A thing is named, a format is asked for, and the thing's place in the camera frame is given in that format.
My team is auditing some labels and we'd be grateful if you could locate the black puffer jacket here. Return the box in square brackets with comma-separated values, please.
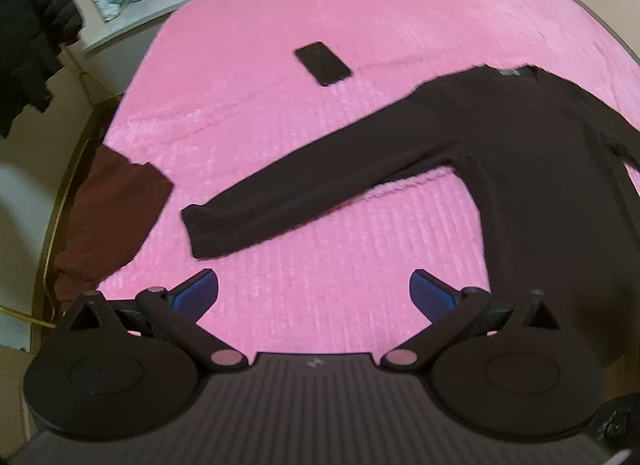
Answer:
[0, 0, 84, 138]

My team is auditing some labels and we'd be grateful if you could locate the gold clothes rack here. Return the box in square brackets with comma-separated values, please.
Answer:
[0, 137, 99, 331]

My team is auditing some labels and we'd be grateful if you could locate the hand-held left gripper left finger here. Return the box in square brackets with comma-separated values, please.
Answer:
[65, 269, 251, 374]

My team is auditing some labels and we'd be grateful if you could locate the white window ledge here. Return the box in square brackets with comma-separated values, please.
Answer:
[80, 0, 358, 54]

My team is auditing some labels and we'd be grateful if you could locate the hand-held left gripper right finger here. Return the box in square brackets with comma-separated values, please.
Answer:
[380, 269, 562, 372]

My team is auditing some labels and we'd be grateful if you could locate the green and white packet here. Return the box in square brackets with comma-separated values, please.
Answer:
[92, 0, 132, 22]

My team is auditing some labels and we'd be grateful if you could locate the pink ribbed blanket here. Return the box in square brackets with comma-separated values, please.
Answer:
[97, 0, 640, 361]

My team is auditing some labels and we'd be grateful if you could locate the maroon garment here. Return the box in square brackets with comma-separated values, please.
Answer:
[52, 145, 175, 304]

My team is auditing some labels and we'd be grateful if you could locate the dark brown sweater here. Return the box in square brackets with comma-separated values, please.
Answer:
[180, 64, 640, 367]

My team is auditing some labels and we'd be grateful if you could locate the person's black leather jacket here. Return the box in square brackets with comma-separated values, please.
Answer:
[582, 392, 640, 457]

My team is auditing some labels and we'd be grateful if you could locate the black smartphone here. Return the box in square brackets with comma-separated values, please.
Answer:
[294, 41, 354, 88]

